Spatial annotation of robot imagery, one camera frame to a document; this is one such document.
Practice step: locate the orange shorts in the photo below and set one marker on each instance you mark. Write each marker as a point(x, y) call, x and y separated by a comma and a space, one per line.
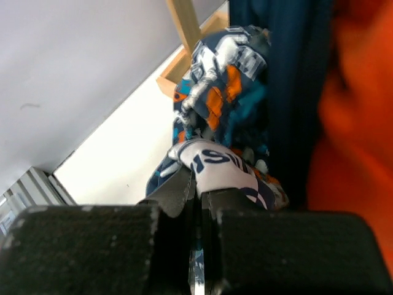
point(351, 166)

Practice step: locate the navy blue shorts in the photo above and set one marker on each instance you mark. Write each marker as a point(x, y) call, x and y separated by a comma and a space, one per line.
point(297, 65)

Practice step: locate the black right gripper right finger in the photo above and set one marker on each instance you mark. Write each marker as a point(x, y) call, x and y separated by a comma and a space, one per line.
point(249, 250)

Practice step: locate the aluminium mounting rail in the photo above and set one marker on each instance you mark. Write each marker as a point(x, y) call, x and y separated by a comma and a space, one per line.
point(35, 187)

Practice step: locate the colourful graphic print shorts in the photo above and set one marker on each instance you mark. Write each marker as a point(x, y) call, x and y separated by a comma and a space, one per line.
point(216, 134)

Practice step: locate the wooden clothes rack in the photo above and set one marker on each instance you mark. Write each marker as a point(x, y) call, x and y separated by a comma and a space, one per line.
point(190, 31)

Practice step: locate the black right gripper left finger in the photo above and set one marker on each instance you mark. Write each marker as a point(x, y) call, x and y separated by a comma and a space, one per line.
point(139, 249)

